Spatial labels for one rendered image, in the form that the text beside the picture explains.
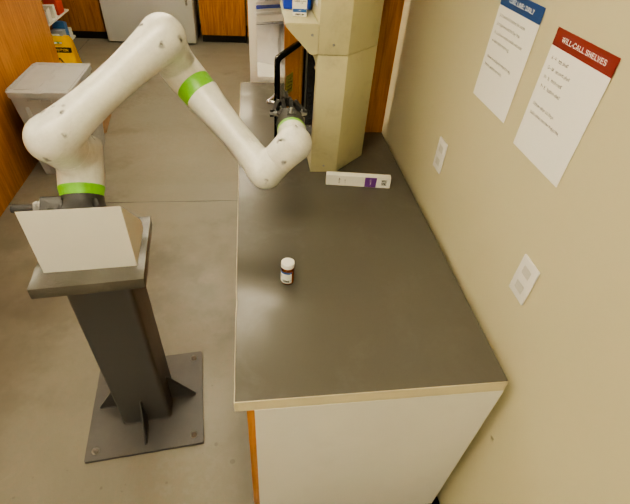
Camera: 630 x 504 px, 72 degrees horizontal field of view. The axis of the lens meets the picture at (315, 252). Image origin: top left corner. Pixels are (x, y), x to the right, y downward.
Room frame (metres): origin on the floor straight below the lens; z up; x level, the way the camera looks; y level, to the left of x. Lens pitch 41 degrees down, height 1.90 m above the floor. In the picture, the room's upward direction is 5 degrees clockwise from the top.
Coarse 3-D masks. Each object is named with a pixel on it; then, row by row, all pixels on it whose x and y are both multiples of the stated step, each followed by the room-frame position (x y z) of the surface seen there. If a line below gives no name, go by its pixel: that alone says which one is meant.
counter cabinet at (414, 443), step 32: (256, 416) 0.54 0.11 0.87; (288, 416) 0.55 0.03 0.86; (320, 416) 0.57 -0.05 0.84; (352, 416) 0.58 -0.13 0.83; (384, 416) 0.60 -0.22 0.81; (416, 416) 0.62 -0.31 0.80; (448, 416) 0.63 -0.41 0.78; (480, 416) 0.65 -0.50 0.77; (256, 448) 0.54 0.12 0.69; (288, 448) 0.55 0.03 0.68; (320, 448) 0.57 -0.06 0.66; (352, 448) 0.59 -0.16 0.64; (384, 448) 0.60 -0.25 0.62; (416, 448) 0.62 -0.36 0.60; (448, 448) 0.64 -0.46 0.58; (256, 480) 0.54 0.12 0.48; (288, 480) 0.56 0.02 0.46; (320, 480) 0.57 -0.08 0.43; (352, 480) 0.59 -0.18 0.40; (384, 480) 0.61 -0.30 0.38; (416, 480) 0.63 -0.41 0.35
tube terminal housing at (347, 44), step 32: (320, 0) 1.62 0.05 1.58; (352, 0) 1.63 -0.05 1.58; (320, 32) 1.61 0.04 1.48; (352, 32) 1.64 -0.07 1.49; (320, 64) 1.61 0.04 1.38; (352, 64) 1.66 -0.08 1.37; (320, 96) 1.61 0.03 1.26; (352, 96) 1.68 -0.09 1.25; (320, 128) 1.61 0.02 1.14; (352, 128) 1.70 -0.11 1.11; (320, 160) 1.61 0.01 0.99; (352, 160) 1.73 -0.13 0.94
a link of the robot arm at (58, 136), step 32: (160, 32) 1.22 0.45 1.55; (128, 64) 1.16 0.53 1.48; (160, 64) 1.21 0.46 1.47; (64, 96) 1.08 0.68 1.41; (96, 96) 1.09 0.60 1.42; (128, 96) 1.16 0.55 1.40; (32, 128) 0.99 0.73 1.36; (64, 128) 1.01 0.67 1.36; (96, 128) 1.09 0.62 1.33; (64, 160) 1.00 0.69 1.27
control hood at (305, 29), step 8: (288, 16) 1.67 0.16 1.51; (296, 16) 1.68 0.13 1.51; (312, 16) 1.70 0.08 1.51; (288, 24) 1.59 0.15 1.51; (296, 24) 1.59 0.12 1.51; (304, 24) 1.60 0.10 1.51; (312, 24) 1.61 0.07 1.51; (296, 32) 1.59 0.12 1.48; (304, 32) 1.60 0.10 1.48; (312, 32) 1.60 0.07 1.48; (304, 40) 1.60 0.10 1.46; (312, 40) 1.60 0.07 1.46; (312, 48) 1.60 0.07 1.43
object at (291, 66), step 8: (288, 56) 1.73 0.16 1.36; (296, 56) 1.81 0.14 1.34; (280, 64) 1.66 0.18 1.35; (288, 64) 1.73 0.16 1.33; (296, 64) 1.81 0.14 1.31; (280, 72) 1.66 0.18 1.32; (288, 72) 1.73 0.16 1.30; (296, 72) 1.82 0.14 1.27; (280, 80) 1.66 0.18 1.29; (288, 80) 1.73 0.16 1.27; (296, 80) 1.82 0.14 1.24; (280, 88) 1.66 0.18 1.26; (288, 88) 1.74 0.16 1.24; (296, 88) 1.82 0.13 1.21; (280, 96) 1.66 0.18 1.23; (296, 96) 1.83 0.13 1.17
